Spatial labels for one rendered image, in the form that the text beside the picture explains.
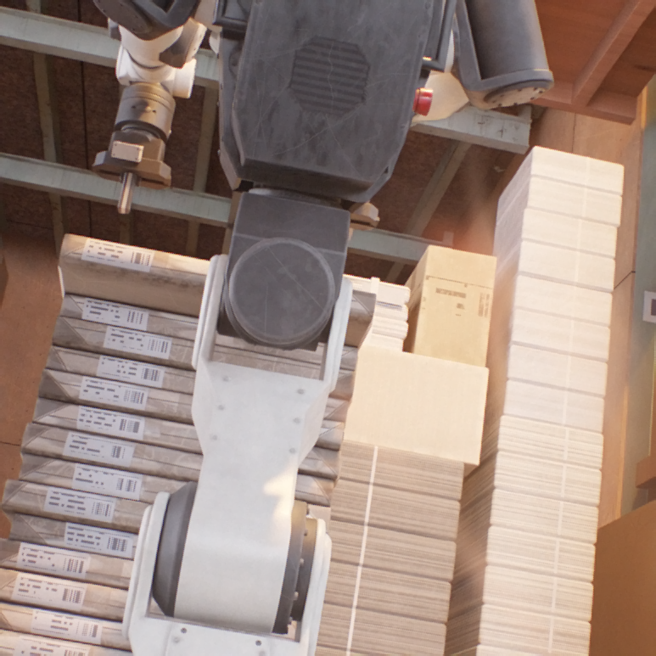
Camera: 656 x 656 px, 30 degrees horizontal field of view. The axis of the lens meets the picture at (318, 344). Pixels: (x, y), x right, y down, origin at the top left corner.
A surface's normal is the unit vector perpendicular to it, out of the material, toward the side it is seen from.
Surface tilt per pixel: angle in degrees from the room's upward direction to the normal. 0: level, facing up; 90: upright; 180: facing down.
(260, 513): 59
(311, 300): 109
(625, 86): 180
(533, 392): 90
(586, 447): 90
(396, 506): 90
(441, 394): 90
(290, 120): 124
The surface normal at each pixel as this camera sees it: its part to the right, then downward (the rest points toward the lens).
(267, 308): 0.05, -0.02
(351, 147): 0.07, 0.25
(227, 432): 0.16, -0.70
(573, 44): -0.14, 0.93
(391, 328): 0.14, -0.33
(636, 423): -0.98, -0.19
